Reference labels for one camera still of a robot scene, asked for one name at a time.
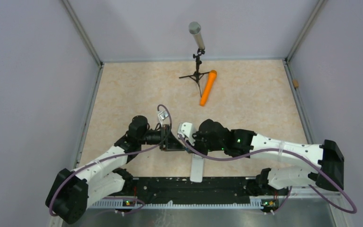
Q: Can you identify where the white cable duct strip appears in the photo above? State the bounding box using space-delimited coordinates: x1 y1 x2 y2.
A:
89 199 263 210

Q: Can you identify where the black tripod mic stand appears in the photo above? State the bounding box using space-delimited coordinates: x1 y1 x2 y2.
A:
179 49 209 97

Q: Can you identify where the white remote control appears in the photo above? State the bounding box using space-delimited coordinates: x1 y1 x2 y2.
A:
190 154 204 183

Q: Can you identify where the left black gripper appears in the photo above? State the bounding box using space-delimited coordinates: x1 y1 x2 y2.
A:
139 124 186 151

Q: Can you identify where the grey microphone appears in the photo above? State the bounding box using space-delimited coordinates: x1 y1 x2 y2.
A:
188 21 205 51

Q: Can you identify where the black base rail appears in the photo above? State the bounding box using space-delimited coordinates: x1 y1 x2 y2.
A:
128 177 264 206

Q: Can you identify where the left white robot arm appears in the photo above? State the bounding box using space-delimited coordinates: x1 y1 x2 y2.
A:
45 115 185 224

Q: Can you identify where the orange microphone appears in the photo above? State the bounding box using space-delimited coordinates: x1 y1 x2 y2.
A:
199 70 217 106

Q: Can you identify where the small tan wall knob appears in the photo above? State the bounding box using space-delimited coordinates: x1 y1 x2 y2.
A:
292 79 299 89

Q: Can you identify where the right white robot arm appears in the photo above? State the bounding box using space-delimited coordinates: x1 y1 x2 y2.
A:
178 119 345 195

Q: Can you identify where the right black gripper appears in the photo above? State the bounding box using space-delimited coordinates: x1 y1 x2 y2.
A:
185 130 225 158

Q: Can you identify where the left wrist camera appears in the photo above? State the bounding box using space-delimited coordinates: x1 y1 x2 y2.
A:
157 110 169 125

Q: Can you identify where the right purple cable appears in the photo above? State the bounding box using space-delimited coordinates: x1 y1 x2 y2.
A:
178 134 357 215

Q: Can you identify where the purple cable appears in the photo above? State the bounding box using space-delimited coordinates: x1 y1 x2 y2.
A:
48 104 173 218
178 134 357 215

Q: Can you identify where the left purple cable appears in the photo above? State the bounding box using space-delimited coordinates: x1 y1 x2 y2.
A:
48 104 173 218

